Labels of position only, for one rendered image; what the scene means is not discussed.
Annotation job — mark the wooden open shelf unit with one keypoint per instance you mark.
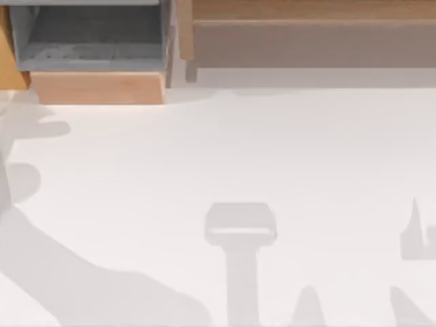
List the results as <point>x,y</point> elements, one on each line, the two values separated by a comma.
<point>306,37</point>

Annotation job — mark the pale wooden drawer front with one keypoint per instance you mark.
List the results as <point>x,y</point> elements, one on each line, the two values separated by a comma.
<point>97,87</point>

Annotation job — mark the wooden cupboard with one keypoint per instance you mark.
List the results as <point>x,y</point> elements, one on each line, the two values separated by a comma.
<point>8,64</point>

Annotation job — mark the pulled-out grey pierced drawer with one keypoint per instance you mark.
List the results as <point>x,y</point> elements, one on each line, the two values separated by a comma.
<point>92,37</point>

